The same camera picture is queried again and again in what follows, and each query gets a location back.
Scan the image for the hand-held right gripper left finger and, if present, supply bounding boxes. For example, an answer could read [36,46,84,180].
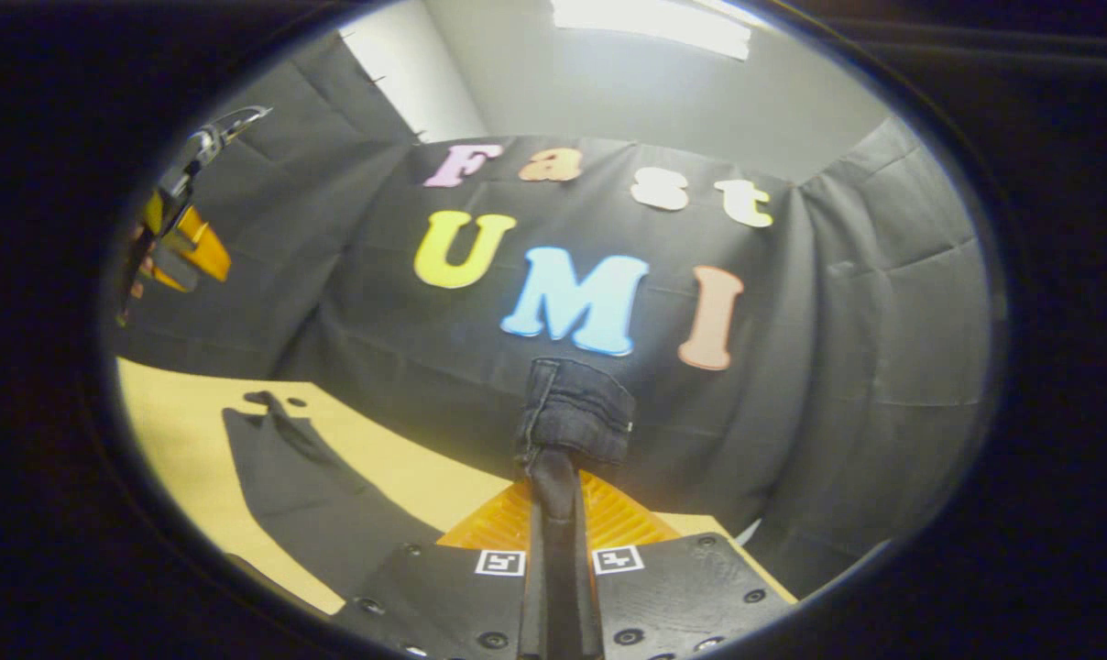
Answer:
[328,477,532,660]

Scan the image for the ceiling light panel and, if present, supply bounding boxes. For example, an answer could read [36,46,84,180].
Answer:
[552,0,754,61]

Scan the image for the black backdrop cloth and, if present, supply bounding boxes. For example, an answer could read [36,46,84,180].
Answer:
[114,32,992,602]

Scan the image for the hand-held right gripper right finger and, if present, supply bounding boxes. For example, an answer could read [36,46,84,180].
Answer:
[577,471,798,660]

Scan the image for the dark jeans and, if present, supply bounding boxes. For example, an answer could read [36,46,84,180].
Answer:
[222,357,639,660]

